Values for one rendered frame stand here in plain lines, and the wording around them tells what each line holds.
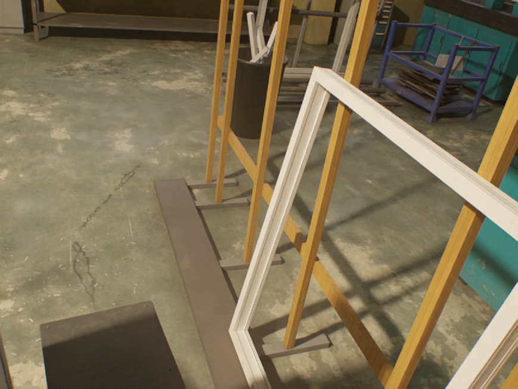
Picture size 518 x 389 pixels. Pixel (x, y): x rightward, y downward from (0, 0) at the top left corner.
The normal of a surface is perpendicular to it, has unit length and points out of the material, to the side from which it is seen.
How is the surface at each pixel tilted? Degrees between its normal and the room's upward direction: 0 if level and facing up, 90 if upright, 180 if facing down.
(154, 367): 0
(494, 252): 90
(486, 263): 90
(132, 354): 0
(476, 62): 90
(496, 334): 82
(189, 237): 0
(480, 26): 90
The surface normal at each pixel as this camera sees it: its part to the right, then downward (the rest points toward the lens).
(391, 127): -0.92, -0.06
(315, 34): 0.31, 0.52
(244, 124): -0.25, 0.54
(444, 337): 0.12, -0.85
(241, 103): -0.51, 0.45
